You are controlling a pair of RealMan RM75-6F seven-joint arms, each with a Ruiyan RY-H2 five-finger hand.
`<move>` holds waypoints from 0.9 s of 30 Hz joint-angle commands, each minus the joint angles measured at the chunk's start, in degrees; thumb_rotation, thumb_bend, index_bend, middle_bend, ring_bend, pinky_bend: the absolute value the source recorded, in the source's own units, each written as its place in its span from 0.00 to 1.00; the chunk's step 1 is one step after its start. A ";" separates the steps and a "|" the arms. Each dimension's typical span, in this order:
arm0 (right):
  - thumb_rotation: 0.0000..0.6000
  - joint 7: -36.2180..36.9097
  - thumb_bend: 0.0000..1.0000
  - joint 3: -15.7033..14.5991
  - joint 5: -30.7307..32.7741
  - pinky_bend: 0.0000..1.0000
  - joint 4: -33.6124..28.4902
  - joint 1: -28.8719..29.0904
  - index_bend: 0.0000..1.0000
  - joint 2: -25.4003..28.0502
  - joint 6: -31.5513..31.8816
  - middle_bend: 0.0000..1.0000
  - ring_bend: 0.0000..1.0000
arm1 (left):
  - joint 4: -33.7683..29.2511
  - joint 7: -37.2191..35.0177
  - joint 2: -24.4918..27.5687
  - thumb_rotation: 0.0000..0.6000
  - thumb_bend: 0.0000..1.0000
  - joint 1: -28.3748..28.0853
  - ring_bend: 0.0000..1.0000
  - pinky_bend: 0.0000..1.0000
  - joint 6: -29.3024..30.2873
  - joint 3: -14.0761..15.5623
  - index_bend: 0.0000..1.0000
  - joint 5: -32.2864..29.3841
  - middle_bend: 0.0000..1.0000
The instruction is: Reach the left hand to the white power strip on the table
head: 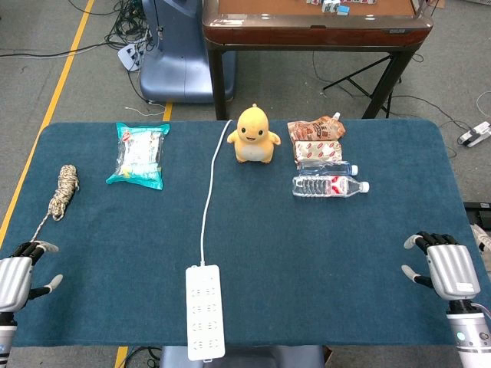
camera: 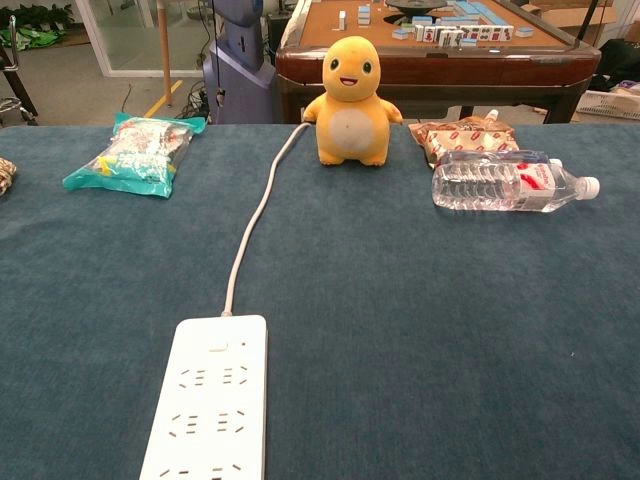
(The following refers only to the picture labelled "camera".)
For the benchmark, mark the purple robot base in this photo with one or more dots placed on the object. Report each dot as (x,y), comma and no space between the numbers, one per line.
(240,65)

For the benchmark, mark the white power strip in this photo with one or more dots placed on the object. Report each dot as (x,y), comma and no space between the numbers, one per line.
(210,400)

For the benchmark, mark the yellow plush dinosaur toy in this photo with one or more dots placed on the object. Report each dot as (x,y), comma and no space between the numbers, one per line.
(350,115)

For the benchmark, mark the brown red snack pouch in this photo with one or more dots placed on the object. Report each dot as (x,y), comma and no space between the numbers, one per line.
(465,137)

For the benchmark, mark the clear plastic water bottle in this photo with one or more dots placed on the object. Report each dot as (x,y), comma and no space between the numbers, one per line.
(500,187)

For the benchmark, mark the teal snack bag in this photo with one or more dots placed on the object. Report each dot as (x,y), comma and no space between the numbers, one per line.
(140,157)

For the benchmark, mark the brown mahjong table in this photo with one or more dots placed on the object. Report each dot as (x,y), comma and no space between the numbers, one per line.
(440,60)

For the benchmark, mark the wooden pole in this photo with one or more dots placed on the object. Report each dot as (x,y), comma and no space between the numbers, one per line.
(164,50)

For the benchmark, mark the row of mahjong tiles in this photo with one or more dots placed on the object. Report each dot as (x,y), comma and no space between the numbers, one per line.
(462,34)

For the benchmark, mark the white plastic basket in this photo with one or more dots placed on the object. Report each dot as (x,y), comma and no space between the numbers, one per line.
(607,104)

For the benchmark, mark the brown woven object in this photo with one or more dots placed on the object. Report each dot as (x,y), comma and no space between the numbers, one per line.
(5,175)

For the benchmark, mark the black bag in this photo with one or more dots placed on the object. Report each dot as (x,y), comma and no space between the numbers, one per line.
(617,62)

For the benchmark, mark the black metal stand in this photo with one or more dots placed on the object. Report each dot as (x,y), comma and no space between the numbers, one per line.
(15,75)

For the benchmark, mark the green plants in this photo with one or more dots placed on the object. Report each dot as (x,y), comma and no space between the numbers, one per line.
(35,22)

